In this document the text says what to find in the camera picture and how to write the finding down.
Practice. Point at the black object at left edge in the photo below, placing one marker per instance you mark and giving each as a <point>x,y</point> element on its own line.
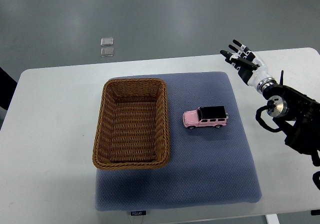
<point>7,89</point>

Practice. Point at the white table leg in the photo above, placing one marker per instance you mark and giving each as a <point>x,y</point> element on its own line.
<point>272,219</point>

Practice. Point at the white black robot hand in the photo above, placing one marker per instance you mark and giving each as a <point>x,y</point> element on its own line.
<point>250,67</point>

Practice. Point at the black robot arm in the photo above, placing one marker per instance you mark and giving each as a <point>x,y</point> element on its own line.
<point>293,113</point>

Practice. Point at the brown wicker basket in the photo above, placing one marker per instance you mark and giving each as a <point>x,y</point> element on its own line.
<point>133,125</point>

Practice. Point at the blue grey cushion mat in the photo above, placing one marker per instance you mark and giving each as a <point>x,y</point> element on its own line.
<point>207,166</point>

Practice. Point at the pink toy car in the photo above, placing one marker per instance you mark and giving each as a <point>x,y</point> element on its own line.
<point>204,117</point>

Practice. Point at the upper metal floor plate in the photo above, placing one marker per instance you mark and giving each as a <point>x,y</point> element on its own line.
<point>106,41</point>

